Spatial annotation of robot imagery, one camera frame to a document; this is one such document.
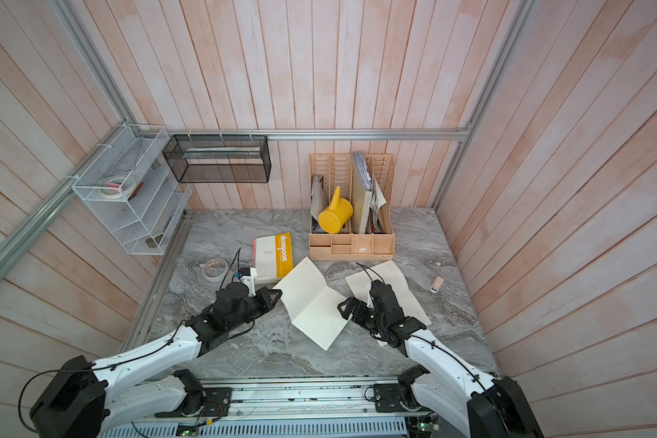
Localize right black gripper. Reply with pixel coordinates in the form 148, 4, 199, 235
338, 296, 389, 333

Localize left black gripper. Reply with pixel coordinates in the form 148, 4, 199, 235
227, 287, 283, 331

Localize cream notebook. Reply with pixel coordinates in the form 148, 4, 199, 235
346, 260, 432, 327

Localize white orange notebook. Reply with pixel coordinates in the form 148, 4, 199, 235
276, 257, 348, 350
253, 233, 294, 285

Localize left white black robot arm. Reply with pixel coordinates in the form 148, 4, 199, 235
26, 282, 282, 437

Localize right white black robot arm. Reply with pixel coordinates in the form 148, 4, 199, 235
337, 280, 543, 437

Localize clear tape roll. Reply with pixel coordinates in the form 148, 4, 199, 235
201, 257, 229, 282

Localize papers in organizer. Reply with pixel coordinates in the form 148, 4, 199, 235
370, 178, 386, 234

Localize small pink eraser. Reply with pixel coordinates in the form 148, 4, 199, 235
430, 276, 445, 294

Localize yellow watering can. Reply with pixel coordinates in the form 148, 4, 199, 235
318, 186, 353, 235

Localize beige desk organizer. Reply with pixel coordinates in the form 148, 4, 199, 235
310, 153, 395, 261

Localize cream book in organizer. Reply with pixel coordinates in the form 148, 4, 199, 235
350, 153, 372, 234

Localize tape roll on shelf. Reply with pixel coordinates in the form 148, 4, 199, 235
98, 173, 137, 200

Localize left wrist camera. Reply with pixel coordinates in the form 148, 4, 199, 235
237, 268, 257, 297

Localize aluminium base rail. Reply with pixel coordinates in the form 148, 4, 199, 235
103, 375, 532, 438

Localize white wire shelf rack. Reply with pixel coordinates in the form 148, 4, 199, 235
72, 124, 191, 256

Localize black mesh wall basket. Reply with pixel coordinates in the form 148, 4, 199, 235
162, 134, 272, 184

